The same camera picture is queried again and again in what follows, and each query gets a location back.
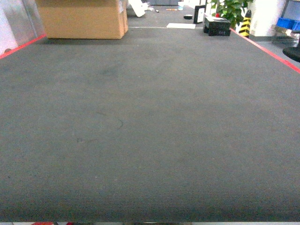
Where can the yellow black traffic cone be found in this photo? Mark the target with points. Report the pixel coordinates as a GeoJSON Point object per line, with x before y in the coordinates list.
{"type": "Point", "coordinates": [245, 27]}

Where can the potted green plant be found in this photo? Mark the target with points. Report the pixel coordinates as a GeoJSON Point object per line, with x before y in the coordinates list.
{"type": "Point", "coordinates": [231, 10]}

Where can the red conveyor side rail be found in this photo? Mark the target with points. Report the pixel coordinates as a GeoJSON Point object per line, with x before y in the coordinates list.
{"type": "Point", "coordinates": [270, 53]}

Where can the white paper sheet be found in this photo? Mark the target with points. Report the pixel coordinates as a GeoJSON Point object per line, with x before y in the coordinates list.
{"type": "Point", "coordinates": [181, 26]}

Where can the black office chair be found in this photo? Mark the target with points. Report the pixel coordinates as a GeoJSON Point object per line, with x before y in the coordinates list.
{"type": "Point", "coordinates": [293, 52]}

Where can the upright black white box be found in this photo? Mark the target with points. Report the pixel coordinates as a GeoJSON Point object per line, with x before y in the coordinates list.
{"type": "Point", "coordinates": [199, 14]}

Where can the steel flow rack shelf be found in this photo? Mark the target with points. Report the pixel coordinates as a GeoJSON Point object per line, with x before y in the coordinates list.
{"type": "Point", "coordinates": [288, 24]}

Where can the large cardboard box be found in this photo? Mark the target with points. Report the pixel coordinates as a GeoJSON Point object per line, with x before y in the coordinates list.
{"type": "Point", "coordinates": [83, 19]}

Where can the black box stack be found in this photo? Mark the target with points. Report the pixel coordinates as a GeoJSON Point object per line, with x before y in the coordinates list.
{"type": "Point", "coordinates": [216, 26]}

